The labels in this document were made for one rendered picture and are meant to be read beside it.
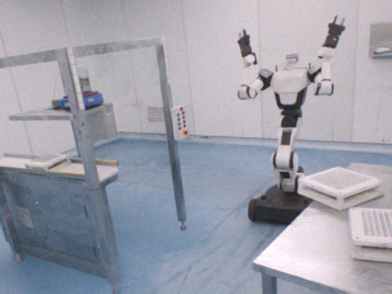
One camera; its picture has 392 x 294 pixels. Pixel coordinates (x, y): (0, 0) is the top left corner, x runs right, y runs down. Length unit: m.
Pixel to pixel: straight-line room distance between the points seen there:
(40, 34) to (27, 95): 0.97
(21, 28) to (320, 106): 4.36
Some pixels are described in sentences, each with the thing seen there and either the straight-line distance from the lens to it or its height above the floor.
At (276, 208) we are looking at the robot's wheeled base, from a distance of 3.26.
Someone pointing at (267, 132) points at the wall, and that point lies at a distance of 5.61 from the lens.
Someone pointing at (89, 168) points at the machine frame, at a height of 0.94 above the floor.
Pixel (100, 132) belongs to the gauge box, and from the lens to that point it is 2.51.
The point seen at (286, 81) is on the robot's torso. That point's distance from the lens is 3.20.
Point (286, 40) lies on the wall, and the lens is 5.33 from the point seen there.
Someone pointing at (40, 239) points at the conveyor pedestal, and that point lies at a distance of 3.24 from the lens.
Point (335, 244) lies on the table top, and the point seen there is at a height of 0.86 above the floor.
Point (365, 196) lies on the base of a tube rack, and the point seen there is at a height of 0.88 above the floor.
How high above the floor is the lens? 1.59
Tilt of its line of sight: 20 degrees down
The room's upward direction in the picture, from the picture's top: 8 degrees counter-clockwise
